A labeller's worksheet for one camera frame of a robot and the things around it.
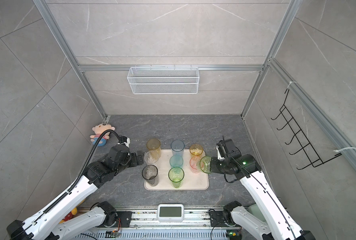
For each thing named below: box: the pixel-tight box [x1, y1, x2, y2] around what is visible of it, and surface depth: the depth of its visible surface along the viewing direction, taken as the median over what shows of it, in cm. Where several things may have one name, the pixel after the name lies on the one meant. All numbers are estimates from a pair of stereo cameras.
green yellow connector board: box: [225, 229, 242, 240], surface depth 72 cm
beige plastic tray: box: [144, 149, 209, 191], surface depth 86 cm
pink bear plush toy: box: [90, 123, 116, 147], surface depth 103 cm
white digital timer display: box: [157, 204, 184, 223], surface depth 74 cm
